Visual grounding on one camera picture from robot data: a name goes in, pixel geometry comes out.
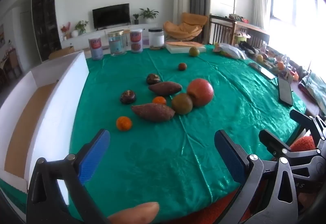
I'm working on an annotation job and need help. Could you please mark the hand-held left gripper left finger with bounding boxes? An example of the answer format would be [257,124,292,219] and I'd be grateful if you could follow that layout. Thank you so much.
[26,129,111,224]

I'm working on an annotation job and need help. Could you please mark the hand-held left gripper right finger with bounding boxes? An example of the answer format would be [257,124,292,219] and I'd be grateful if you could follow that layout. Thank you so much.
[214,129,299,224]

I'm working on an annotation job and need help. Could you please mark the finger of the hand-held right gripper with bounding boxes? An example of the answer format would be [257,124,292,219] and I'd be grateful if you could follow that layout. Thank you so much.
[290,109,326,141]
[259,129,320,161]

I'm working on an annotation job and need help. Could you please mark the white cardboard box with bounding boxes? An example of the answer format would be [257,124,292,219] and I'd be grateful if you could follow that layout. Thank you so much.
[0,51,89,214]

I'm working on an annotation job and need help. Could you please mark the brown shiitake mushroom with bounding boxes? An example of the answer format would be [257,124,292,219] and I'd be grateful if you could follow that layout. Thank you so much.
[120,90,137,105]
[146,73,161,85]

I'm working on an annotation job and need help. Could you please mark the red apple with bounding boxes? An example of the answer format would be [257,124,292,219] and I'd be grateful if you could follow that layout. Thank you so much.
[187,78,214,108]

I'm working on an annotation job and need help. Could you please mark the dark green round orange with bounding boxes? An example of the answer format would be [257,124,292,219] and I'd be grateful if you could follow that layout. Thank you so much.
[171,93,193,115]

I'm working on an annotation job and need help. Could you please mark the sweet potato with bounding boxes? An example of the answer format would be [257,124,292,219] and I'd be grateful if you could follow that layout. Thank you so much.
[131,103,176,123]
[148,81,182,96]

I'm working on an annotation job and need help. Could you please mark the person's left hand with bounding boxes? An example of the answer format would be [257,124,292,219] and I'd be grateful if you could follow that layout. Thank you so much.
[108,202,160,224]

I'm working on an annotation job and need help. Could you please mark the black phone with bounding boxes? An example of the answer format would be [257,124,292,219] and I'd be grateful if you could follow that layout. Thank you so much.
[277,76,294,107]

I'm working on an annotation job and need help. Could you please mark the pale green cloth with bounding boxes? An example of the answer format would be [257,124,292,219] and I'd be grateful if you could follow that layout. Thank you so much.
[299,71,326,110]

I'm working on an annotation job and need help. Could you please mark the pile of small toys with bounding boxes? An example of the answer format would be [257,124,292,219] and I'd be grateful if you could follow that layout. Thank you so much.
[255,43,316,82]

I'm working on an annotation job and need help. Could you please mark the grey flat device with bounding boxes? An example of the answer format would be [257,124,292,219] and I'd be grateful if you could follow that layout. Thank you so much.
[248,62,277,79]

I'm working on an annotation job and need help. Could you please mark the white plastic bag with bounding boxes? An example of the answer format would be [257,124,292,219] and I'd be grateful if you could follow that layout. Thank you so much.
[213,43,247,60]

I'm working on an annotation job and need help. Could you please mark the grey can with red label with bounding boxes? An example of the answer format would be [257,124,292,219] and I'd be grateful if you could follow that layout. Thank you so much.
[88,37,104,61]

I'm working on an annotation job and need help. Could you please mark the yellow-green plastic toy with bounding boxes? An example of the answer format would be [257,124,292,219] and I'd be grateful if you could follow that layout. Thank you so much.
[234,31,251,45]

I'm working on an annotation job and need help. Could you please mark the brown cardboard box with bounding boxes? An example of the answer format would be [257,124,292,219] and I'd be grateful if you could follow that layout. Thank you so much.
[48,46,75,59]

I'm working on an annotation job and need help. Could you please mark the clear glass jar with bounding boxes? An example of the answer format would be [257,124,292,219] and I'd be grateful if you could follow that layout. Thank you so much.
[107,31,127,56]

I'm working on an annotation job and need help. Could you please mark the white flat box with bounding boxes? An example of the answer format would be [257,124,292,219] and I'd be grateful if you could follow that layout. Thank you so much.
[164,41,206,54]

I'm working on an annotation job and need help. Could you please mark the dark framed window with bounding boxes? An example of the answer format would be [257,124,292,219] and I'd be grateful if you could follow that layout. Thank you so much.
[270,0,319,28]

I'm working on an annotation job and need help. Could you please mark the red labelled can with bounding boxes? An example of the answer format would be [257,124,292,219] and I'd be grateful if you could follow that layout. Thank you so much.
[130,30,143,53]

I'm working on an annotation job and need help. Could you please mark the dark wooden chair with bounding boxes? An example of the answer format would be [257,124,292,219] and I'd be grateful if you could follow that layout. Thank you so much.
[209,14,237,45]

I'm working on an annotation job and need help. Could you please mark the leafy plant in vase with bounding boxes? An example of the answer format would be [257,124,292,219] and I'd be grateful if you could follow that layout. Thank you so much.
[75,21,89,35]

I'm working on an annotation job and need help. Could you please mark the red flowers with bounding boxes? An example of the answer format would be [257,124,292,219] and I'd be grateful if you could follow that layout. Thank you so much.
[61,22,71,40]

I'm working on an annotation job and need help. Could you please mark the white jar with black lid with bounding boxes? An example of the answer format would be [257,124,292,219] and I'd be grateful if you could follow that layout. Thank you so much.
[148,28,164,49]

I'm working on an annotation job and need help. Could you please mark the orange lounge chair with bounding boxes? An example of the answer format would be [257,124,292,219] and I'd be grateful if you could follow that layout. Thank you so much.
[163,12,208,41]

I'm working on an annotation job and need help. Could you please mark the black television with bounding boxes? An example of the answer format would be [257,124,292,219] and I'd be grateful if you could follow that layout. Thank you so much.
[92,3,130,29]

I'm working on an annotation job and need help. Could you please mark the dark display cabinet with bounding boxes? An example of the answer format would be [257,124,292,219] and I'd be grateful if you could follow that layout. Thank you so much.
[32,0,62,62]

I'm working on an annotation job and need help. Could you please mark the large green potted plant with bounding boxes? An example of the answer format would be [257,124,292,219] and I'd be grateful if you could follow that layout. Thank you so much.
[139,8,160,24]

